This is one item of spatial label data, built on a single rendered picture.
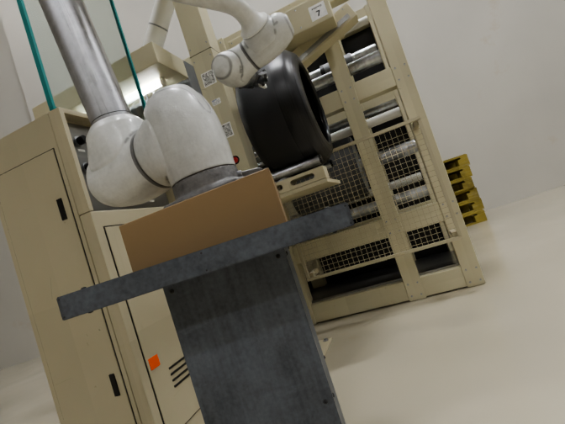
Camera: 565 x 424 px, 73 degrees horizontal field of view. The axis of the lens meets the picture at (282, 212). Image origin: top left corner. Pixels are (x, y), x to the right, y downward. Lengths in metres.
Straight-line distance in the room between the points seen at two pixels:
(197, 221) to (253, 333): 0.24
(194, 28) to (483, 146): 4.92
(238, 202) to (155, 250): 0.18
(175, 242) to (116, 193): 0.29
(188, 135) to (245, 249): 0.32
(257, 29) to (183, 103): 0.48
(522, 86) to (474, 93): 0.70
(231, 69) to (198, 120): 0.45
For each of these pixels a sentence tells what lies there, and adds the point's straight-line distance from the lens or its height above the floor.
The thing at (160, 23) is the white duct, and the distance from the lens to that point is 2.76.
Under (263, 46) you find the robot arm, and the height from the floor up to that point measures 1.20.
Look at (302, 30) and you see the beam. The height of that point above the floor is 1.64.
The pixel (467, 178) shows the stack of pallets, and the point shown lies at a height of 0.54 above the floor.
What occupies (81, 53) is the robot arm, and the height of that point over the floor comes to 1.19.
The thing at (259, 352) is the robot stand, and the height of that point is 0.43.
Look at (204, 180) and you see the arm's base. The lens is 0.81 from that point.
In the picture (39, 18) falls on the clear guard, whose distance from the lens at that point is 1.76.
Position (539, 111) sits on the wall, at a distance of 6.86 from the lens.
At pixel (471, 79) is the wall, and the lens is 6.55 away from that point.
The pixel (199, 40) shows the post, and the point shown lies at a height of 1.71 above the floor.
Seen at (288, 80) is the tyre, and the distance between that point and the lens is 1.75.
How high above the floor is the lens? 0.64
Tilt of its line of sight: 3 degrees up
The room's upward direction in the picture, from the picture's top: 18 degrees counter-clockwise
